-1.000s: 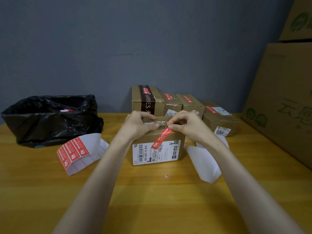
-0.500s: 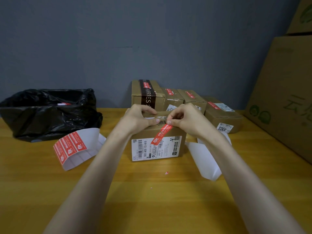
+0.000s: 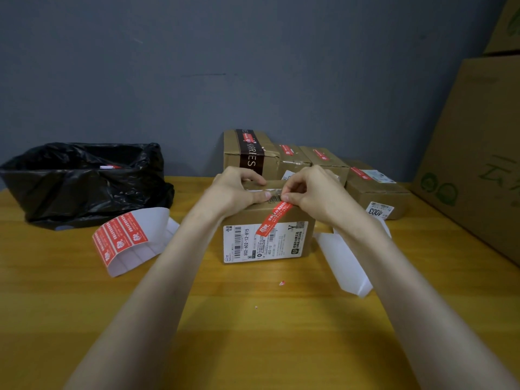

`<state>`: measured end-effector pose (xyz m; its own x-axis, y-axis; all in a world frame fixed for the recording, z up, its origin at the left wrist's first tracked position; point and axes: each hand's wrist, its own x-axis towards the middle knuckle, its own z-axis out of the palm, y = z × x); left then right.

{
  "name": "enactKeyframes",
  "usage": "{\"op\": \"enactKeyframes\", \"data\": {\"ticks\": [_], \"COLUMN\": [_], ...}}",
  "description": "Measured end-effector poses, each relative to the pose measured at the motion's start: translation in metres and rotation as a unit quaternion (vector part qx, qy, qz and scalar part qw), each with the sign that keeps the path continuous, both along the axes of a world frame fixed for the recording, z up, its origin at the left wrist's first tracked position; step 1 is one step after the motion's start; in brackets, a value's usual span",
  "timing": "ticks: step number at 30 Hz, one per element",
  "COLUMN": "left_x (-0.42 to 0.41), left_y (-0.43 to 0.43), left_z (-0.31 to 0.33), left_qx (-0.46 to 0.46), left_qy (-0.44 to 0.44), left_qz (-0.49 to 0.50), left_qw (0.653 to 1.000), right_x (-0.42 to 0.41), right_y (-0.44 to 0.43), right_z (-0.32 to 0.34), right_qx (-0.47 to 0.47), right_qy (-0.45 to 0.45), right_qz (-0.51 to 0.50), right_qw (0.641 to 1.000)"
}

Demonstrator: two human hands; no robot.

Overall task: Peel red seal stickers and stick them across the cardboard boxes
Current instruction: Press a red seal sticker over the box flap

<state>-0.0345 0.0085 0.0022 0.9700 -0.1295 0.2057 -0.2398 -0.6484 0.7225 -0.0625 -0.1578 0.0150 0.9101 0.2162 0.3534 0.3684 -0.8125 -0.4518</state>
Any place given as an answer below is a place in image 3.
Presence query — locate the small brown cardboard box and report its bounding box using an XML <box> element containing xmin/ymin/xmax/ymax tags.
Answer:
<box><xmin>276</xmin><ymin>143</ymin><xmax>314</xmax><ymax>180</ymax></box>
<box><xmin>221</xmin><ymin>180</ymin><xmax>317</xmax><ymax>264</ymax></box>
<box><xmin>300</xmin><ymin>146</ymin><xmax>351</xmax><ymax>186</ymax></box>

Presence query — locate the long brown cardboard box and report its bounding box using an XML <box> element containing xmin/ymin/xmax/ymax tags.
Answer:
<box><xmin>344</xmin><ymin>160</ymin><xmax>412</xmax><ymax>220</ymax></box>

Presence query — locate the large green printed carton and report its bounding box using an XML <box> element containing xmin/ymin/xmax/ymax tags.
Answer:
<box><xmin>483</xmin><ymin>0</ymin><xmax>520</xmax><ymax>55</ymax></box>
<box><xmin>411</xmin><ymin>55</ymin><xmax>520</xmax><ymax>267</ymax></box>

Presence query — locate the white end label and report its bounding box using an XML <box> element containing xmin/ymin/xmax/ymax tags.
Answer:
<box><xmin>365</xmin><ymin>201</ymin><xmax>395</xmax><ymax>220</ymax></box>

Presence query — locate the person's right hand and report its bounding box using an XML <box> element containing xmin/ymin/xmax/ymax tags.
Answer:
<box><xmin>280</xmin><ymin>165</ymin><xmax>376</xmax><ymax>236</ymax></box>

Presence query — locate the person's right forearm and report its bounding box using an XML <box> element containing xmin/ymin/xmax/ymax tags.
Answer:
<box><xmin>345</xmin><ymin>221</ymin><xmax>520</xmax><ymax>390</ymax></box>

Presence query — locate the person's left forearm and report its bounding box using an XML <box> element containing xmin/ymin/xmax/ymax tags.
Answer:
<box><xmin>64</xmin><ymin>206</ymin><xmax>222</xmax><ymax>390</ymax></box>

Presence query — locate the white barcode label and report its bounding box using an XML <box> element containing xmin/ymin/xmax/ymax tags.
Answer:
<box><xmin>362</xmin><ymin>169</ymin><xmax>397</xmax><ymax>184</ymax></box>

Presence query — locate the person's left hand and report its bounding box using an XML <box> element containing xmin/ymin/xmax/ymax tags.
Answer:
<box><xmin>199</xmin><ymin>166</ymin><xmax>272</xmax><ymax>220</ymax></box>

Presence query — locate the red sticker label strip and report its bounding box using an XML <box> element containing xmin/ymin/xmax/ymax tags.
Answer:
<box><xmin>92</xmin><ymin>206</ymin><xmax>180</xmax><ymax>278</ymax></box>

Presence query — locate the box with black tape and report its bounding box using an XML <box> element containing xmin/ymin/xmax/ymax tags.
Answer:
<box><xmin>223</xmin><ymin>129</ymin><xmax>282</xmax><ymax>181</ymax></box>

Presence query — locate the white shipping label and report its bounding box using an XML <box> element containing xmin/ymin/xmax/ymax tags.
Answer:
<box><xmin>223</xmin><ymin>221</ymin><xmax>309</xmax><ymax>264</ymax></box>

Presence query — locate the white backing paper strip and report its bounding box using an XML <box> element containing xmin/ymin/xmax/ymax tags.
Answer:
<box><xmin>313</xmin><ymin>214</ymin><xmax>393</xmax><ymax>299</ymax></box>

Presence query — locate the black plastic trash bag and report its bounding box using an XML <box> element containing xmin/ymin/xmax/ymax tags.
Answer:
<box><xmin>0</xmin><ymin>142</ymin><xmax>176</xmax><ymax>231</ymax></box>

